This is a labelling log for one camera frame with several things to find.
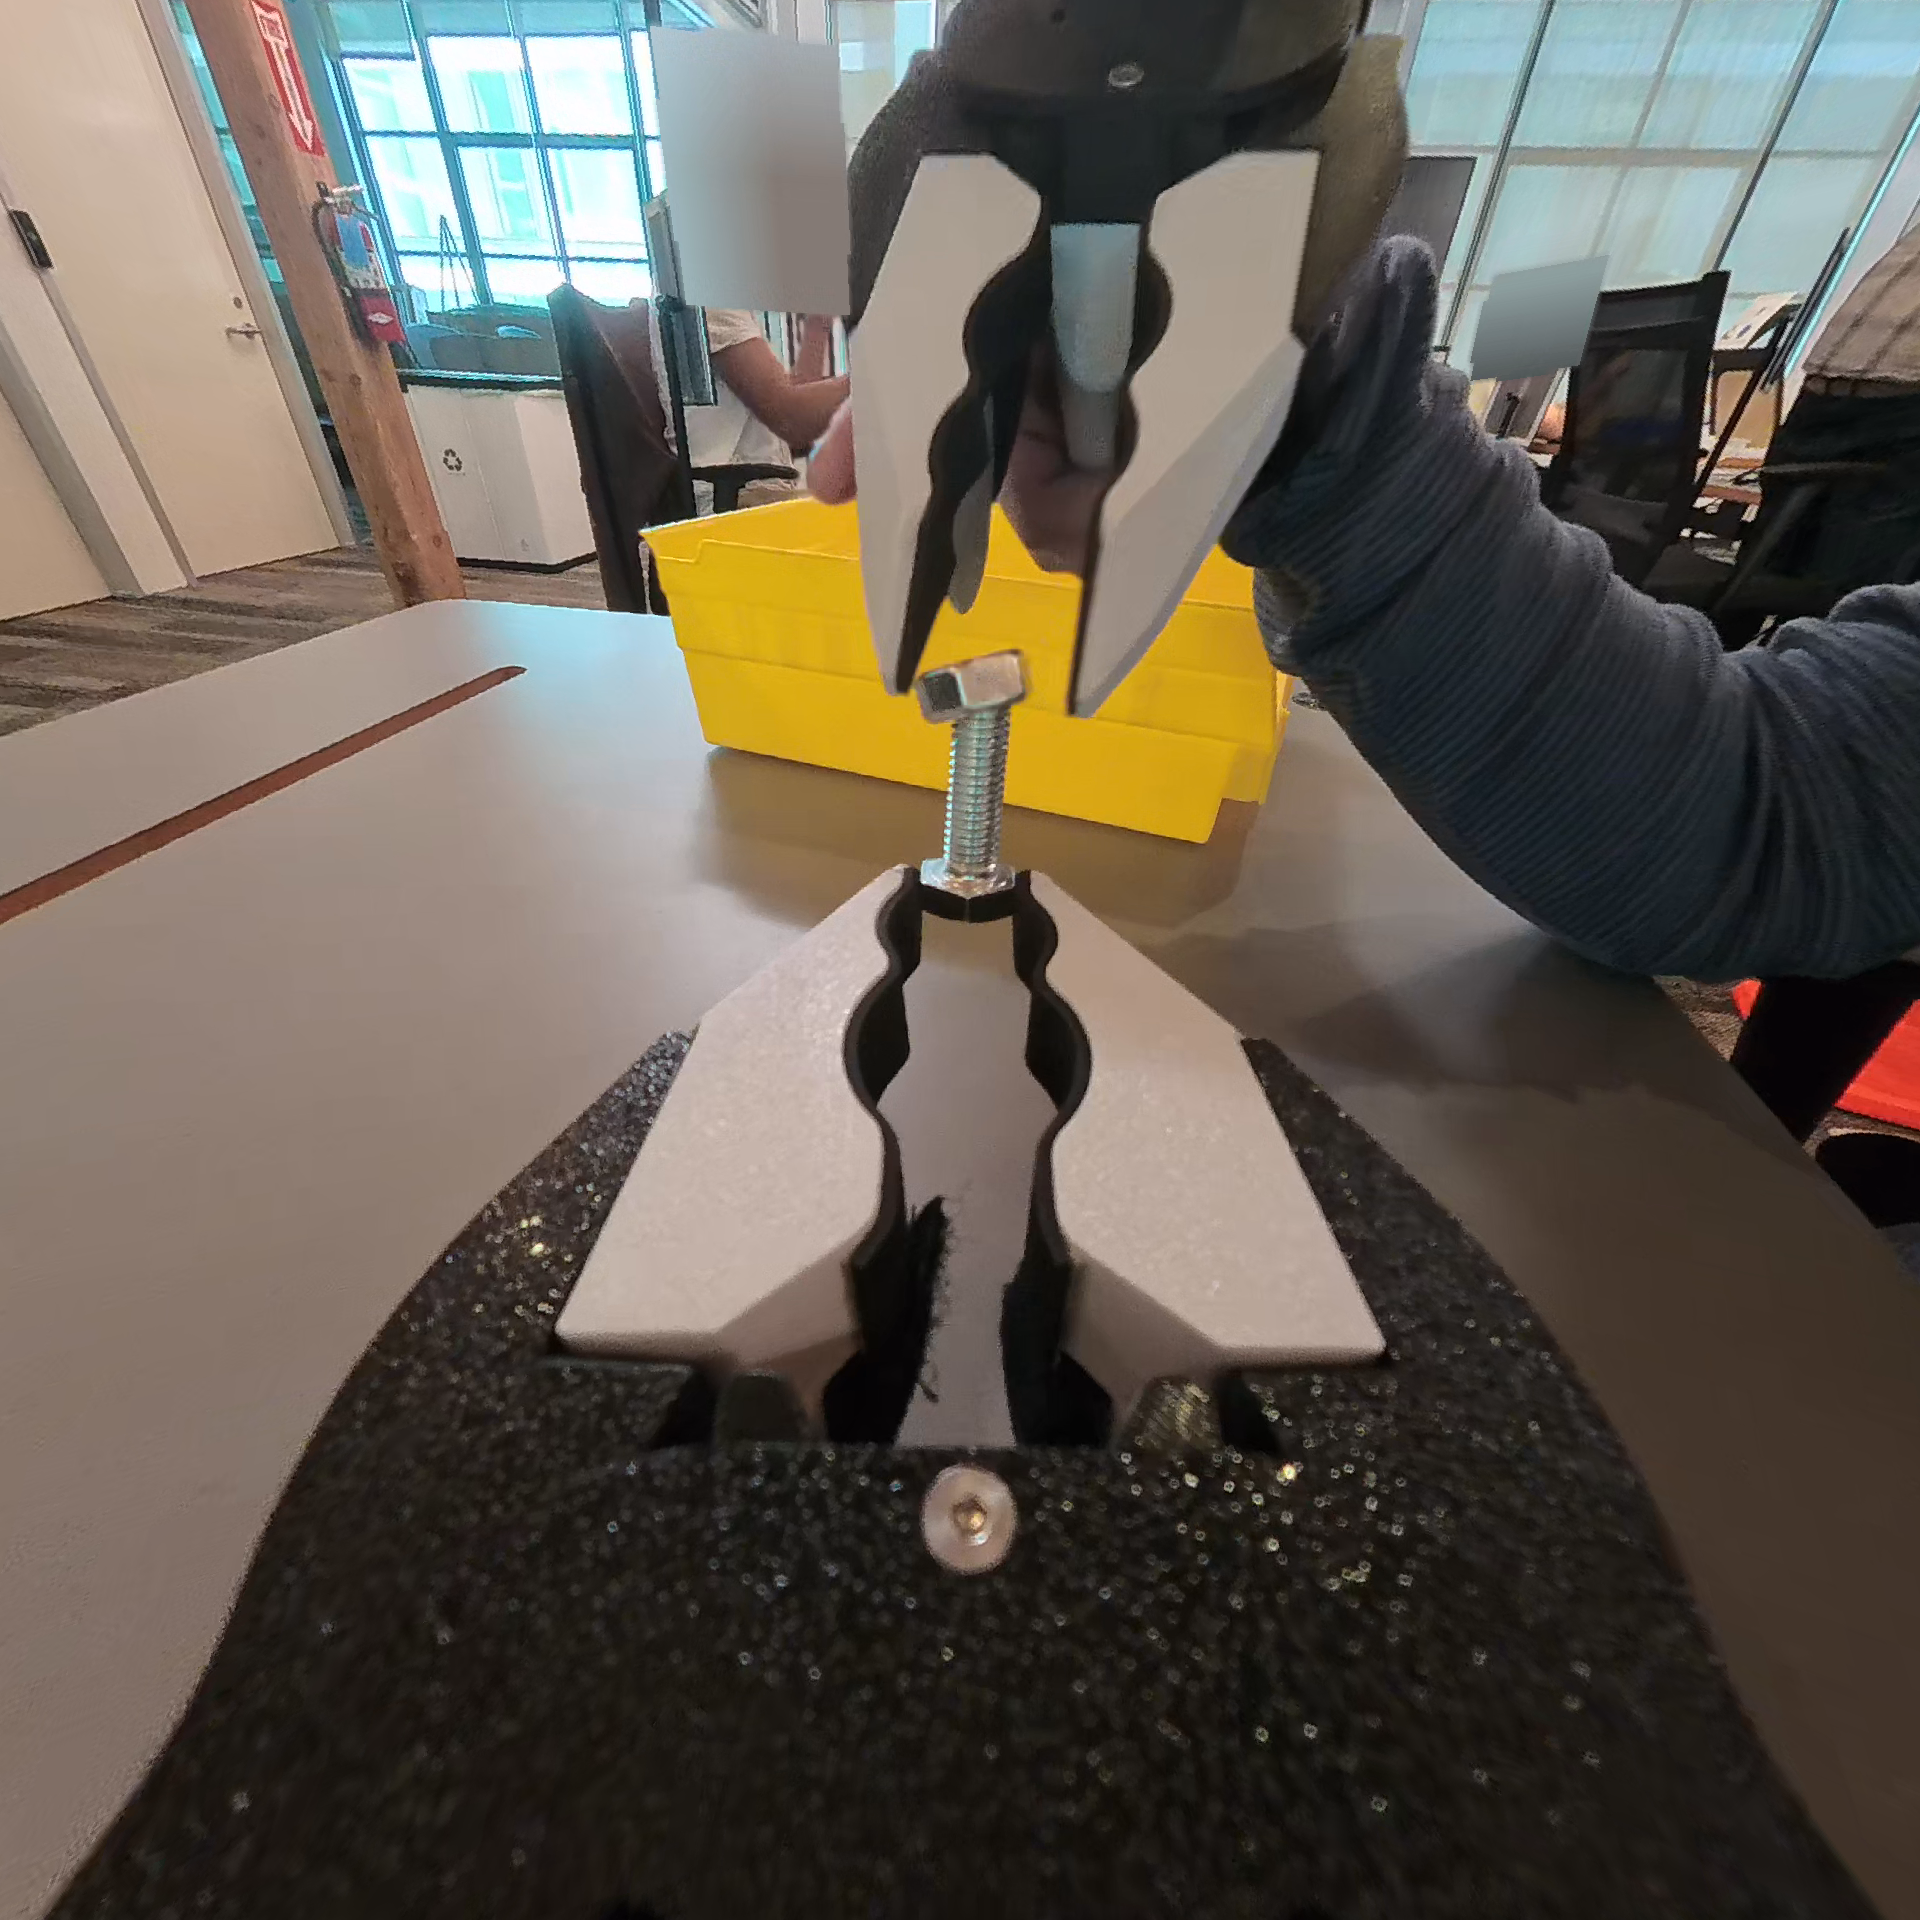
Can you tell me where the white recycling bin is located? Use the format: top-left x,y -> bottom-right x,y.
402,379 -> 605,573

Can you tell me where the red fire extinguisher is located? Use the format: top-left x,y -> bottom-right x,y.
312,182 -> 412,350

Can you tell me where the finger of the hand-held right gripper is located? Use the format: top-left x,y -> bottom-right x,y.
844,147 -> 1051,697
1071,144 -> 1327,720

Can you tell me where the silver hex bolt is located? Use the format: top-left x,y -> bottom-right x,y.
912,648 -> 1030,885

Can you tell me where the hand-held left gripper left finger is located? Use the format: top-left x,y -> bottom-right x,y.
557,864 -> 951,1428

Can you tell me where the red sign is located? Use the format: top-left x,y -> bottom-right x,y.
247,0 -> 331,163

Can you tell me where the yellow plastic bin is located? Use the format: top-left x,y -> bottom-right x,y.
641,491 -> 1295,845

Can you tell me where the white door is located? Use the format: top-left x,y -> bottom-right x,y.
0,0 -> 350,591

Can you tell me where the black mesh office chair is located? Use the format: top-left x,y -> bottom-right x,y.
1540,268 -> 1736,587

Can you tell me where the person's right forearm blue sleeve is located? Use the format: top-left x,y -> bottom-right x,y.
1220,231 -> 1920,984

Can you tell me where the person's right hand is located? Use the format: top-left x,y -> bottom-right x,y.
994,406 -> 1117,581

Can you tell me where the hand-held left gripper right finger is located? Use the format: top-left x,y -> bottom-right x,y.
1001,868 -> 1391,1431

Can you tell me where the orange object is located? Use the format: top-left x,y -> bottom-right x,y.
1728,979 -> 1920,1130

